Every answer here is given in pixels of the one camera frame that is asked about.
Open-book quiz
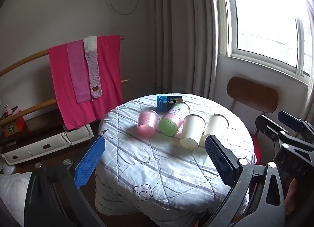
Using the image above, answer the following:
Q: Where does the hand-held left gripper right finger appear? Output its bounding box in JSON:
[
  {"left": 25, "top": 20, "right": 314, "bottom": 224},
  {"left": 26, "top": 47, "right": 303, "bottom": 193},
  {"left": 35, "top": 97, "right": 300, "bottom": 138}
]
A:
[{"left": 201, "top": 134, "right": 286, "bottom": 227}]

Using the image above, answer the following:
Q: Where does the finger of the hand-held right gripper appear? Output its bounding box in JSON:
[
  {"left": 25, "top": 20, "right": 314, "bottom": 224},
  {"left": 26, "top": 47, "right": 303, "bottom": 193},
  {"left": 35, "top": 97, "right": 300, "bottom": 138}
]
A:
[
  {"left": 255, "top": 114, "right": 295, "bottom": 155},
  {"left": 278, "top": 111, "right": 314, "bottom": 144}
]

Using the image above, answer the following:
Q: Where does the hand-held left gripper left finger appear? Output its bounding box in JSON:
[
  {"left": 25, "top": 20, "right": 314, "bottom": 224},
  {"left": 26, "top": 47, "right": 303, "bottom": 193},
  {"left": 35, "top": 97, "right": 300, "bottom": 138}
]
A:
[{"left": 23, "top": 135, "right": 108, "bottom": 227}]

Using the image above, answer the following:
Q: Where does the white plastic cup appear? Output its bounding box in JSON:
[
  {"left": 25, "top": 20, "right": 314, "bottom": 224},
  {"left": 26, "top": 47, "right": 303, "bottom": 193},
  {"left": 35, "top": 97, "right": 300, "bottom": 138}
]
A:
[
  {"left": 180, "top": 114, "right": 206, "bottom": 150},
  {"left": 200, "top": 114, "right": 229, "bottom": 147}
]

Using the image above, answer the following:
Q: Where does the green bottomed cup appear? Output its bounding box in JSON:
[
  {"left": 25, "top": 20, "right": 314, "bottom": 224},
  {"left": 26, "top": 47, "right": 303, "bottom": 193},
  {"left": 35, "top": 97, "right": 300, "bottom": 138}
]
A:
[{"left": 158, "top": 102, "right": 190, "bottom": 137}]

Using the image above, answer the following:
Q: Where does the pink plastic cup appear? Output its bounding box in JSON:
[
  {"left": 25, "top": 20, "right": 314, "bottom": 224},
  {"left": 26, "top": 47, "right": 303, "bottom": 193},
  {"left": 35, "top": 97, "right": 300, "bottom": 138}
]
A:
[{"left": 137, "top": 110, "right": 159, "bottom": 136}]

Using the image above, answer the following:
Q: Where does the person's right hand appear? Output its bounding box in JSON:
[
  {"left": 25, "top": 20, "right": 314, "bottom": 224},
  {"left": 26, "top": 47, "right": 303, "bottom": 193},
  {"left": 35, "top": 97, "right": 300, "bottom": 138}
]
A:
[{"left": 285, "top": 178, "right": 300, "bottom": 215}]

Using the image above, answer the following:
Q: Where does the grey curtain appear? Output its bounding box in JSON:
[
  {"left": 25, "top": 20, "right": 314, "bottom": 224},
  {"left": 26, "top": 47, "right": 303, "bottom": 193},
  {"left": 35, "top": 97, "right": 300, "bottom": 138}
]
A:
[
  {"left": 300, "top": 78, "right": 314, "bottom": 125},
  {"left": 147, "top": 0, "right": 236, "bottom": 100}
]

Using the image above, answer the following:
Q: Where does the red seat cushion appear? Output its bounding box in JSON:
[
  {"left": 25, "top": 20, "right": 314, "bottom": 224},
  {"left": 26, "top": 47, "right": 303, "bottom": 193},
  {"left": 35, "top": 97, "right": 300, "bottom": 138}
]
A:
[{"left": 251, "top": 137, "right": 263, "bottom": 166}]

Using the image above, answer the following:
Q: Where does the brown wooden chair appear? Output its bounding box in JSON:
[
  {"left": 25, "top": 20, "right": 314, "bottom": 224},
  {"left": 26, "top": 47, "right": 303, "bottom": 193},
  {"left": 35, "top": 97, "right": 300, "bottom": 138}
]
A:
[{"left": 226, "top": 76, "right": 279, "bottom": 139}]

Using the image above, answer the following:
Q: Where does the white plastic drawer unit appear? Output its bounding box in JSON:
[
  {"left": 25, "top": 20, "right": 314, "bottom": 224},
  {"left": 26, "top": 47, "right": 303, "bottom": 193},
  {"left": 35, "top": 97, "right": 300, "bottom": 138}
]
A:
[{"left": 1, "top": 123, "right": 94, "bottom": 166}]

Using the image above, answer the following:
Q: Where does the round table with quilt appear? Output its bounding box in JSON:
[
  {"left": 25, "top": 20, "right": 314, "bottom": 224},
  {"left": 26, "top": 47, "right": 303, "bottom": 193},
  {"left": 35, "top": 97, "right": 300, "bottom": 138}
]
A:
[{"left": 94, "top": 93, "right": 257, "bottom": 218}]

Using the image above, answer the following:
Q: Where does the large hot pink towel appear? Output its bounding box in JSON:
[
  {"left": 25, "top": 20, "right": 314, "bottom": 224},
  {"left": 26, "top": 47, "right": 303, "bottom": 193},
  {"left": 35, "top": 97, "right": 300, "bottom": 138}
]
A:
[{"left": 48, "top": 35, "right": 124, "bottom": 130}]

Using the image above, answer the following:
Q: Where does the blue cardboard box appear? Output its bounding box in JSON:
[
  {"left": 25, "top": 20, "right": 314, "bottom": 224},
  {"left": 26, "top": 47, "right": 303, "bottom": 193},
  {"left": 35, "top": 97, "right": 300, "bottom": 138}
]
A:
[{"left": 156, "top": 95, "right": 184, "bottom": 113}]

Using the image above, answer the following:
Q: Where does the orange tissue box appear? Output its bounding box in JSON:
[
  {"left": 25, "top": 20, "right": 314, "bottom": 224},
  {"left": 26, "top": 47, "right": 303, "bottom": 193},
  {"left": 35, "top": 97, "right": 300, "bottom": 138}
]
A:
[{"left": 0, "top": 105, "right": 25, "bottom": 137}]

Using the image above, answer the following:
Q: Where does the narrow light pink towel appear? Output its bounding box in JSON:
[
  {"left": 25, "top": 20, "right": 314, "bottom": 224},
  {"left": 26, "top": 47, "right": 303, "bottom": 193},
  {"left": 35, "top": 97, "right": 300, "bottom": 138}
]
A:
[{"left": 67, "top": 40, "right": 92, "bottom": 105}]

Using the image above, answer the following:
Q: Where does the knitted pink white cloth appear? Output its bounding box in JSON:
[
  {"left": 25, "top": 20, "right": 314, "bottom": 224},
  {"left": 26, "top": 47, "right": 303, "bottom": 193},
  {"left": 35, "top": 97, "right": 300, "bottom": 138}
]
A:
[{"left": 83, "top": 36, "right": 101, "bottom": 98}]

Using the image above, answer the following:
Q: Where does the white framed window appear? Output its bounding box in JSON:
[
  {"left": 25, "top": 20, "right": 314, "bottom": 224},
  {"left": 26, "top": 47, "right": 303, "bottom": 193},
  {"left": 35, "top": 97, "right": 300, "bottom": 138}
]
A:
[{"left": 218, "top": 0, "right": 314, "bottom": 85}]

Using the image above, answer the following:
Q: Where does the wooden towel rack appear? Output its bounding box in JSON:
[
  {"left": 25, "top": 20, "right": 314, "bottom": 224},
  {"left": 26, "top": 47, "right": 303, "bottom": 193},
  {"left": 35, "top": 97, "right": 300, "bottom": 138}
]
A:
[{"left": 0, "top": 36, "right": 130, "bottom": 127}]

